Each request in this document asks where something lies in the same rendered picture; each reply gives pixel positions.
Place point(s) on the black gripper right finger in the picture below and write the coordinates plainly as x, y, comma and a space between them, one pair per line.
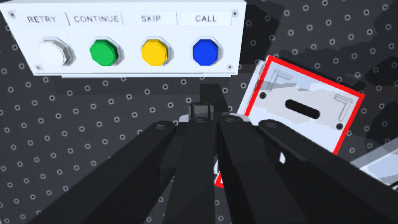
326, 188

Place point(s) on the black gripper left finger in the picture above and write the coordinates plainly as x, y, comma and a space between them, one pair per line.
125, 188

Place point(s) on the black flat base plate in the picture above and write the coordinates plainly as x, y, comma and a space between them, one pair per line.
54, 131

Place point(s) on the white operator button panel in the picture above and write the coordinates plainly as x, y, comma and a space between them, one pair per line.
128, 38

